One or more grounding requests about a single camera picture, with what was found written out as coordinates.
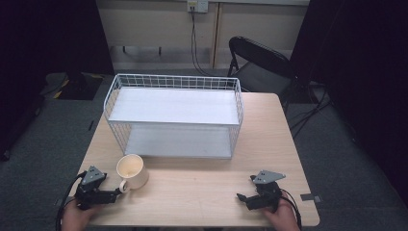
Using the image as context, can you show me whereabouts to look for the white wire shelf rack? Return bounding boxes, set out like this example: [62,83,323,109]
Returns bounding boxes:
[103,73,244,160]

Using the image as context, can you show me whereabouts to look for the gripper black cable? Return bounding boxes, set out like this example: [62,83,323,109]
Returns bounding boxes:
[280,188,303,231]
[55,170,89,231]

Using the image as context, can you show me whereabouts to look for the black folding chair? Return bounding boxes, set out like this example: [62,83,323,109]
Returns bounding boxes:
[227,36,310,109]

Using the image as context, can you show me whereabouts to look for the person's right hand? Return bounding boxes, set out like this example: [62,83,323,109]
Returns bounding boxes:
[259,190,303,231]

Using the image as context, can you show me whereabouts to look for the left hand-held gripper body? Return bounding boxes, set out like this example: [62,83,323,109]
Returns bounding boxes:
[75,166,110,212]

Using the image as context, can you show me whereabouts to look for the black floor cables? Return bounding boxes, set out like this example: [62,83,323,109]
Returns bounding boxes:
[288,84,335,140]

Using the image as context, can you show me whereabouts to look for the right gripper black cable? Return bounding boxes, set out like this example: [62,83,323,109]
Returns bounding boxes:
[280,188,303,231]

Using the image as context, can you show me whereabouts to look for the grey tape strip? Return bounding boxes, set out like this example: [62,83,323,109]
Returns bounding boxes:
[299,192,323,204]

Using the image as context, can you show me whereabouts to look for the cream ceramic cup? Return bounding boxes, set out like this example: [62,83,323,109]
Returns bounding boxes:
[115,153,150,194]

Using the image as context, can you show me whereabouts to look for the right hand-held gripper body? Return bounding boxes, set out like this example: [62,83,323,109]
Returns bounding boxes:
[250,169,287,214]

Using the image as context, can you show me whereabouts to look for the black wall cable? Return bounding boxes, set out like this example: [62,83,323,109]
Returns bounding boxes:
[190,9,216,78]

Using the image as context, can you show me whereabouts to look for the white wall socket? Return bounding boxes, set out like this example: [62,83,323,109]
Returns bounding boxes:
[187,0,210,14]

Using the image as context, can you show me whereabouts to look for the person's left hand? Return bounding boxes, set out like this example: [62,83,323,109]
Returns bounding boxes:
[61,198,104,231]

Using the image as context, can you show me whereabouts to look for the black stand base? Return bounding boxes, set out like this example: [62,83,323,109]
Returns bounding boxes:
[57,70,104,101]

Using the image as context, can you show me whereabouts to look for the black curtain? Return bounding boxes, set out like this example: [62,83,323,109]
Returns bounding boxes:
[289,0,408,210]
[0,0,115,162]

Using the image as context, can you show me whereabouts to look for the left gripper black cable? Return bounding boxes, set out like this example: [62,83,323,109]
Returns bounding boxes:
[55,170,89,231]

